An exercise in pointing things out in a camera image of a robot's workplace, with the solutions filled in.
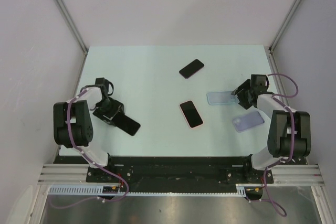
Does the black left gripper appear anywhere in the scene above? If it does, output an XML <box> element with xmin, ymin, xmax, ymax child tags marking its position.
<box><xmin>93</xmin><ymin>97</ymin><xmax>124</xmax><ymax>125</ymax></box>

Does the clear blue phone case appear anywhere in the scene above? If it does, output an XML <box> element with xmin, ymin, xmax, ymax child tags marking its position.
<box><xmin>206</xmin><ymin>91</ymin><xmax>238</xmax><ymax>105</ymax></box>

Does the lilac phone case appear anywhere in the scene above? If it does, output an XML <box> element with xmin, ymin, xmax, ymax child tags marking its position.
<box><xmin>232</xmin><ymin>111</ymin><xmax>265</xmax><ymax>133</ymax></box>

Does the black smartphone pink edge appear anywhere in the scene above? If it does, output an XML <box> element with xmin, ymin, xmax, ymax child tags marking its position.
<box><xmin>179</xmin><ymin>59</ymin><xmax>205</xmax><ymax>79</ymax></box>

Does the pink silicone phone case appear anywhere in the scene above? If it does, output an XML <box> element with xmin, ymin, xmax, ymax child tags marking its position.
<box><xmin>178</xmin><ymin>100</ymin><xmax>204</xmax><ymax>130</ymax></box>

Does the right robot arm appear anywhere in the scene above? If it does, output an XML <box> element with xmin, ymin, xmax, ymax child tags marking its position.
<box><xmin>231</xmin><ymin>73</ymin><xmax>311</xmax><ymax>183</ymax></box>

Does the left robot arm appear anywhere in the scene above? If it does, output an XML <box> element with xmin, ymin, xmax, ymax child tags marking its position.
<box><xmin>53</xmin><ymin>78</ymin><xmax>125</xmax><ymax>182</ymax></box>

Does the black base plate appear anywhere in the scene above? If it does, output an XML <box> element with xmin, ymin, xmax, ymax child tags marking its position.
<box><xmin>53</xmin><ymin>155</ymin><xmax>307</xmax><ymax>184</ymax></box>

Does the aluminium front rail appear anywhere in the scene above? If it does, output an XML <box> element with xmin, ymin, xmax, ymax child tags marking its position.
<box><xmin>38</xmin><ymin>164</ymin><xmax>324</xmax><ymax>186</ymax></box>

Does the white slotted cable duct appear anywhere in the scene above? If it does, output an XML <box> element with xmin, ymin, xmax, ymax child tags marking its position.
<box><xmin>48</xmin><ymin>183</ymin><xmax>268</xmax><ymax>196</ymax></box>

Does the right aluminium frame post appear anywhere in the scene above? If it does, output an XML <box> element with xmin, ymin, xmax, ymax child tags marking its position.
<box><xmin>268</xmin><ymin>0</ymin><xmax>303</xmax><ymax>54</ymax></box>

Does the aluminium frame post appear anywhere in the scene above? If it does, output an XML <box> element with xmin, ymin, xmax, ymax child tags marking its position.
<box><xmin>53</xmin><ymin>0</ymin><xmax>88</xmax><ymax>56</ymax></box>
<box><xmin>268</xmin><ymin>0</ymin><xmax>303</xmax><ymax>54</ymax></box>

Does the left aluminium frame post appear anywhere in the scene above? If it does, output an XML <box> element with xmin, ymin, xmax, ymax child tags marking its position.
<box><xmin>53</xmin><ymin>0</ymin><xmax>88</xmax><ymax>56</ymax></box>

